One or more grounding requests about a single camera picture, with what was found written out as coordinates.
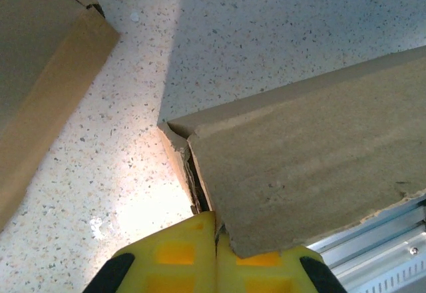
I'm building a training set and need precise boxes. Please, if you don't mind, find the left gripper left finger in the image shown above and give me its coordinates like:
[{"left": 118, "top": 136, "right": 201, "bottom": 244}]
[{"left": 83, "top": 210, "right": 217, "bottom": 293}]

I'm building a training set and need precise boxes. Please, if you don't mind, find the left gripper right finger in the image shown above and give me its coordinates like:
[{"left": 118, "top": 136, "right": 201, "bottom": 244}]
[{"left": 216, "top": 231, "right": 347, "bottom": 293}]

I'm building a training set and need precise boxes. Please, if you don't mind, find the large brown cardboard box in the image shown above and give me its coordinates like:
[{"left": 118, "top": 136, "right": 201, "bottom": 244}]
[{"left": 158, "top": 45, "right": 426, "bottom": 260}]

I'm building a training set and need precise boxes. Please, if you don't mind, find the small brown cardboard box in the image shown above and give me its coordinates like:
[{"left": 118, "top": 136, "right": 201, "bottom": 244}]
[{"left": 0, "top": 0, "right": 120, "bottom": 232}]

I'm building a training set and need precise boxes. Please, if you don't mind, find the aluminium front rail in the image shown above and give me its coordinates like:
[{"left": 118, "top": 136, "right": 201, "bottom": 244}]
[{"left": 306, "top": 194, "right": 426, "bottom": 293}]

